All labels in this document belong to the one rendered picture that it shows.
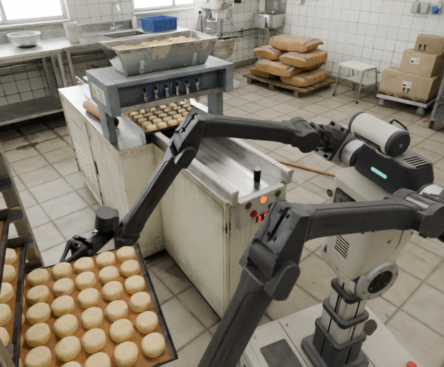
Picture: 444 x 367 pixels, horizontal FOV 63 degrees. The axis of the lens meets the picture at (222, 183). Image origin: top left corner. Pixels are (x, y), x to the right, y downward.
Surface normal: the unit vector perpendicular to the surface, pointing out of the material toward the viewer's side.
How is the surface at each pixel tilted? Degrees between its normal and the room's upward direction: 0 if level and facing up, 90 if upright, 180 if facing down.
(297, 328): 0
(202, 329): 0
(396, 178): 90
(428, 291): 0
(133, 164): 90
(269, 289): 57
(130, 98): 90
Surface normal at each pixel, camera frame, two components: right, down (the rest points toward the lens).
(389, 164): -0.92, 0.21
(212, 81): 0.56, 0.44
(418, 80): -0.69, 0.32
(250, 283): -0.78, -0.29
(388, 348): 0.00, -0.85
